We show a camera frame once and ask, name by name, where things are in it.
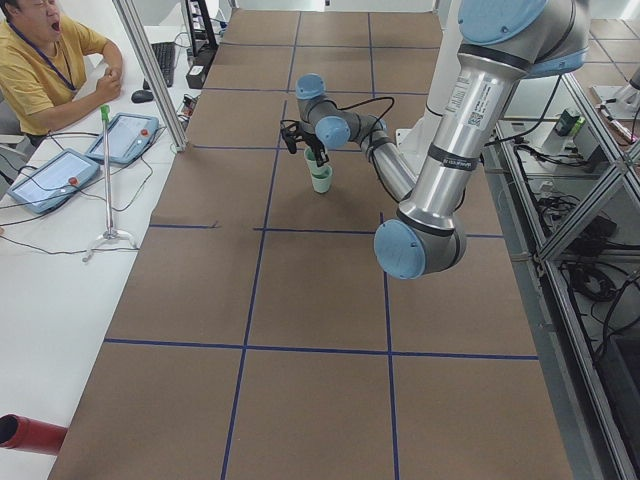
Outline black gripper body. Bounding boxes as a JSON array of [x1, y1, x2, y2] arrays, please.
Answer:
[[282, 119, 315, 147]]

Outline green cup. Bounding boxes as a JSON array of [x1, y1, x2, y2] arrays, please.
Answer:
[[304, 147, 322, 176], [310, 164, 333, 194]]

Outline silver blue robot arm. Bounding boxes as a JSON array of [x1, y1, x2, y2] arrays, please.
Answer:
[[280, 1, 590, 279]]

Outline black adapter box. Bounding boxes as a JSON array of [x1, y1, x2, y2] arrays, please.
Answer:
[[185, 65, 208, 90]]

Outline black keyboard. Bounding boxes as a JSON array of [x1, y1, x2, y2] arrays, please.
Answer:
[[151, 42, 176, 88]]

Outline black computer mouse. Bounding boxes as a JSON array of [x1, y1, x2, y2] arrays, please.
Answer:
[[130, 89, 154, 104]]

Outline blue teach pendant far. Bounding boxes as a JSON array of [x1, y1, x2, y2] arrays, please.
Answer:
[[85, 113, 159, 165]]

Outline blue teach pendant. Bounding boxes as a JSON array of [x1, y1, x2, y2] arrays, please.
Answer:
[[85, 113, 159, 165], [8, 149, 99, 214]]

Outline white stand with green top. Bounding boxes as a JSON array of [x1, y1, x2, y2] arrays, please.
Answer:
[[82, 104, 138, 263]]

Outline brown paper table cover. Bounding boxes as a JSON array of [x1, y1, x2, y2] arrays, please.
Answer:
[[51, 11, 572, 479]]

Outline man in yellow shirt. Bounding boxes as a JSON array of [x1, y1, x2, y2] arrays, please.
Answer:
[[1, 1, 123, 147]]

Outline green carton box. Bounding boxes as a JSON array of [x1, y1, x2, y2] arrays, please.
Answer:
[[554, 108, 585, 137]]

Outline blue teach pendant near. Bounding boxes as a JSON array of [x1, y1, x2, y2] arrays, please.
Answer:
[[8, 149, 99, 214]]

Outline red cylinder tube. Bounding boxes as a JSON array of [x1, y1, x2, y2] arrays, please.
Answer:
[[1, 414, 68, 455]]

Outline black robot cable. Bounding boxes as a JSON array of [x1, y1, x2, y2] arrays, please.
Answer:
[[333, 95, 395, 132]]

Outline aluminium frame post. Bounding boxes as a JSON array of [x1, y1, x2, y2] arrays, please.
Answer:
[[112, 0, 187, 152]]

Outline aluminium frame rail right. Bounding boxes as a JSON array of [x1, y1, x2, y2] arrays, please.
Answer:
[[484, 75, 639, 479]]

